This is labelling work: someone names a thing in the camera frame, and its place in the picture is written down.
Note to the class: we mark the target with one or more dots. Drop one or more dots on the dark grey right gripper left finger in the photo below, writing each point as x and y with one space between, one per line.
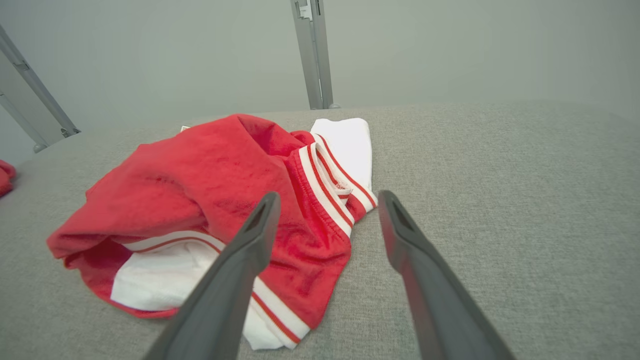
225 295

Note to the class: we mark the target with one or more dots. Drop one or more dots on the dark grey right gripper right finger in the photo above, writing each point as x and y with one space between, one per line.
435 300

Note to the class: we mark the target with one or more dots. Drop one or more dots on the red and white jersey shirt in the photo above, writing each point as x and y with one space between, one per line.
200 175

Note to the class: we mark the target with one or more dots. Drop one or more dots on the red shorts with white trim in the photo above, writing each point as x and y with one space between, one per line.
5 177

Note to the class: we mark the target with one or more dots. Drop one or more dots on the grey metal frame post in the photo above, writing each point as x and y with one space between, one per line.
312 60
37 85

